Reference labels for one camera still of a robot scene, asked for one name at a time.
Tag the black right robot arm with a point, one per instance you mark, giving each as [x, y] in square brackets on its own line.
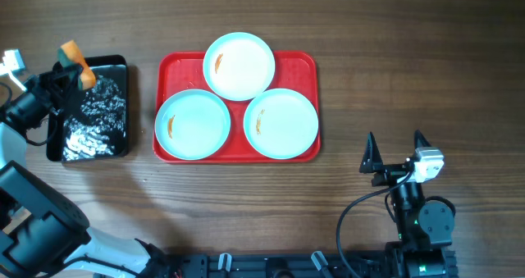
[424, 224]

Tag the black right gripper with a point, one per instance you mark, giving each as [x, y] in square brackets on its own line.
[372, 162]

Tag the white plate top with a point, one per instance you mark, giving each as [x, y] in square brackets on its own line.
[239, 66]

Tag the orange green sponge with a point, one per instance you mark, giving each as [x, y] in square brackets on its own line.
[69, 54]

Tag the white plate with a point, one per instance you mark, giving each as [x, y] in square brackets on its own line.
[192, 124]
[239, 66]
[281, 124]

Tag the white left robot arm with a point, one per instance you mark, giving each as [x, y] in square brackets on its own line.
[42, 231]

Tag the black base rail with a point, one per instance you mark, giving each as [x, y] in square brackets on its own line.
[364, 263]

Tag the red plastic tray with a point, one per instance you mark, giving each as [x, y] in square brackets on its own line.
[180, 71]

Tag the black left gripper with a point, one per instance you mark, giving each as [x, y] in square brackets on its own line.
[57, 98]

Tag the black water container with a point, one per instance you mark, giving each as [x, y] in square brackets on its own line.
[94, 124]

